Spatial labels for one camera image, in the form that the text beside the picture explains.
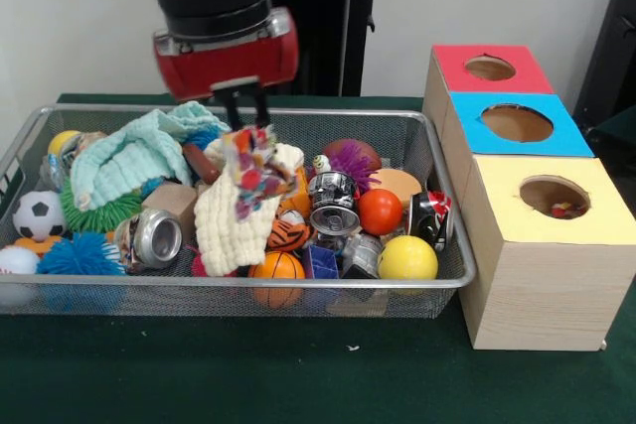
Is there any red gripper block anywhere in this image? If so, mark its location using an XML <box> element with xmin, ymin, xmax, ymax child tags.
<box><xmin>152</xmin><ymin>6</ymin><xmax>301</xmax><ymax>136</ymax></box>

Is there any colourful patterned paper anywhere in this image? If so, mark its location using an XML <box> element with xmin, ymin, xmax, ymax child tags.
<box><xmin>221</xmin><ymin>124</ymin><xmax>299</xmax><ymax>221</ymax></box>
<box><xmin>549</xmin><ymin>200</ymin><xmax>587</xmax><ymax>219</ymax></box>

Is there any shallow clear mesh bin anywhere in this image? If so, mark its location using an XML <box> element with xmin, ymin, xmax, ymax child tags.
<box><xmin>0</xmin><ymin>103</ymin><xmax>479</xmax><ymax>320</ymax></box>

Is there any wooden box with three holes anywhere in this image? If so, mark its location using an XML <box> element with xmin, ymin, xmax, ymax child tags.
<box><xmin>421</xmin><ymin>44</ymin><xmax>636</xmax><ymax>352</ymax></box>

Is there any purple spiky ball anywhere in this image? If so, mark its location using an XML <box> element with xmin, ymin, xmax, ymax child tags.
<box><xmin>325</xmin><ymin>140</ymin><xmax>382</xmax><ymax>195</ymax></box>

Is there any mint green cloth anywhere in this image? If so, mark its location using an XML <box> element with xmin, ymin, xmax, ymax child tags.
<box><xmin>69</xmin><ymin>100</ymin><xmax>233</xmax><ymax>212</ymax></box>

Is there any cream knitted cloth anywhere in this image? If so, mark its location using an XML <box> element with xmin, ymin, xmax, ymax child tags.
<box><xmin>192</xmin><ymin>138</ymin><xmax>305</xmax><ymax>277</ymax></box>

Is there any orange mini basketball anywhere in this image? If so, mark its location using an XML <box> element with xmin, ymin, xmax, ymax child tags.
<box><xmin>247</xmin><ymin>250</ymin><xmax>307</xmax><ymax>309</ymax></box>

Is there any red orange ball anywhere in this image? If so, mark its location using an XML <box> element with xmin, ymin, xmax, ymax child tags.
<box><xmin>356</xmin><ymin>189</ymin><xmax>403</xmax><ymax>236</ymax></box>

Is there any large yellow ball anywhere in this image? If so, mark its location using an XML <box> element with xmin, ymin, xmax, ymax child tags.
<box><xmin>377</xmin><ymin>234</ymin><xmax>439</xmax><ymax>281</ymax></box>

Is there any blue spiky ball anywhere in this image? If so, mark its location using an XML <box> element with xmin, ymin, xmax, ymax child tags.
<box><xmin>37</xmin><ymin>232</ymin><xmax>126</xmax><ymax>276</ymax></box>

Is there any black and white soccer ball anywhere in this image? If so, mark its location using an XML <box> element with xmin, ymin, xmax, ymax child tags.
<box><xmin>12</xmin><ymin>190</ymin><xmax>68</xmax><ymax>241</ymax></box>

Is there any white baseball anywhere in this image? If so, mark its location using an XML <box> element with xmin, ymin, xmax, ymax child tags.
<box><xmin>0</xmin><ymin>244</ymin><xmax>40</xmax><ymax>276</ymax></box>

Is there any black upright panel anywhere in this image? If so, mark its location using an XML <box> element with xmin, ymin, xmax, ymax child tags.
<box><xmin>573</xmin><ymin>0</ymin><xmax>636</xmax><ymax>120</ymax></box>

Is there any dark green side table cloth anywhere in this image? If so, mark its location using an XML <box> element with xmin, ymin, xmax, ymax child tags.
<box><xmin>585</xmin><ymin>105</ymin><xmax>636</xmax><ymax>147</ymax></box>

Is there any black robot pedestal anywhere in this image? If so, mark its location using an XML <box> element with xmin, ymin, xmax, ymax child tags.
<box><xmin>265</xmin><ymin>0</ymin><xmax>401</xmax><ymax>97</ymax></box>

